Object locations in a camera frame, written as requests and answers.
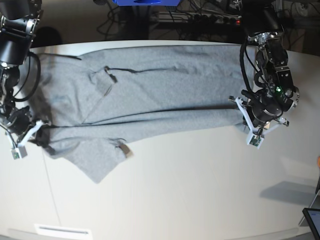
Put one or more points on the power strip with red light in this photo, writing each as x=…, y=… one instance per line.
x=227, y=20

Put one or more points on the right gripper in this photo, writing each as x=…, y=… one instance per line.
x=18, y=121

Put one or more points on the grey T-shirt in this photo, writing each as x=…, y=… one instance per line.
x=105, y=99

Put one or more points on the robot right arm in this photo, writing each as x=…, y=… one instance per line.
x=18, y=22

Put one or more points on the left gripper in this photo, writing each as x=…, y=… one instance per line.
x=264, y=110

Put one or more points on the white paper label strip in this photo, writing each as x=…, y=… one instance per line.
x=63, y=232

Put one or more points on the tablet with stand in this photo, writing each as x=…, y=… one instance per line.
x=311, y=214

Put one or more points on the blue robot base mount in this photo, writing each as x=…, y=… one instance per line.
x=122, y=3

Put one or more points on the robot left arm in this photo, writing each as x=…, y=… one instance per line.
x=277, y=93

